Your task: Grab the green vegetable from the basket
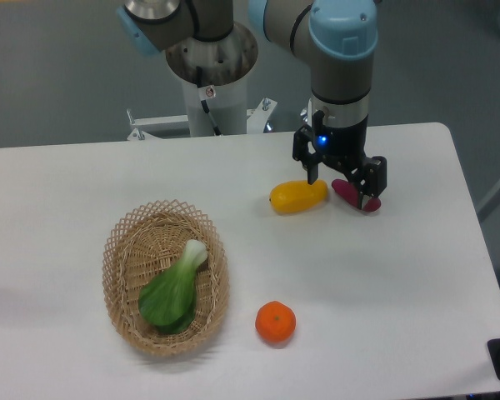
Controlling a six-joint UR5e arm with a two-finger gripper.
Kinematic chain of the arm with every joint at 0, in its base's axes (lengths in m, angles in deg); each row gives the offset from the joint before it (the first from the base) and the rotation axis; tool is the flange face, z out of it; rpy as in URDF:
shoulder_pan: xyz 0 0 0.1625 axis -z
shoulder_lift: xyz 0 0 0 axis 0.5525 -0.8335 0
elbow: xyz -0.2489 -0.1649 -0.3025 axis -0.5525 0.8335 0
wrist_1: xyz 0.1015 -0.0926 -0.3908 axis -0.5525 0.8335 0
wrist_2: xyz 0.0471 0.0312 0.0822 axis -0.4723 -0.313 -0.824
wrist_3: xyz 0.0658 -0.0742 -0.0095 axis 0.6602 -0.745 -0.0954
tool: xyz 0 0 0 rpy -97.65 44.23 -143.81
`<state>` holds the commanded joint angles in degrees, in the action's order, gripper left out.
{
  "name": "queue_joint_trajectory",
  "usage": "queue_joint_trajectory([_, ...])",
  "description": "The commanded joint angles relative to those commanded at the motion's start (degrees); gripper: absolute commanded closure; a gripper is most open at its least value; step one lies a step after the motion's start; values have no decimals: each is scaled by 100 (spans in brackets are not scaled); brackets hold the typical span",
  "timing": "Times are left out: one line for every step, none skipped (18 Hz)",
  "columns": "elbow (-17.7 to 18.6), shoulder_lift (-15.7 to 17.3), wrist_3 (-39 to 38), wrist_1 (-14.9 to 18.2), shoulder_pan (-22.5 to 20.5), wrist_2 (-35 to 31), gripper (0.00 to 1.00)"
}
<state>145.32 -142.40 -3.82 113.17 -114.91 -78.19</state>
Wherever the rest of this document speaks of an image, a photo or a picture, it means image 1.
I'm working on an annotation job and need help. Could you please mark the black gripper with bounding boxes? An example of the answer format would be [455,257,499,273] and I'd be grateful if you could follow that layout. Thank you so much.
[292,111,388,210]

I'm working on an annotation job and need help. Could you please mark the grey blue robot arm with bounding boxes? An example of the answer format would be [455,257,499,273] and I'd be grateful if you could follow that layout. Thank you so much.
[117,1,387,213]

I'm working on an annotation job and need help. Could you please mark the woven wicker basket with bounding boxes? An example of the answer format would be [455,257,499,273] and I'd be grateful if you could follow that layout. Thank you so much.
[102,200,229,357]

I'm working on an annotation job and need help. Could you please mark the green bok choy vegetable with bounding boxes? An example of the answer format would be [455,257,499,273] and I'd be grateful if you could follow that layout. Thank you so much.
[138,239,208,334]

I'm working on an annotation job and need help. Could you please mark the red sweet potato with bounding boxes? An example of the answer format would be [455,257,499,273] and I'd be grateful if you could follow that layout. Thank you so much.
[332,179,382,213]

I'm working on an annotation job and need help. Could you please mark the yellow mango fruit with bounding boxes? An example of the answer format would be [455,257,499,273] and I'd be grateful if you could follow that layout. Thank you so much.
[269,180,328,214]

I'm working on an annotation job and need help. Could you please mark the orange tangerine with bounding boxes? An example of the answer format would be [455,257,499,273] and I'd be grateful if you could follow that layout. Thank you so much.
[255,301,297,343]

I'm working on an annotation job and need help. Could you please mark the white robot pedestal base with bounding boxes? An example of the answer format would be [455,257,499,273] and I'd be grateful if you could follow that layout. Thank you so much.
[126,20,281,141]

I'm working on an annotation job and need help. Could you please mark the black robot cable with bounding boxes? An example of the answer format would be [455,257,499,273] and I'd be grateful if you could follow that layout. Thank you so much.
[195,66,223,137]

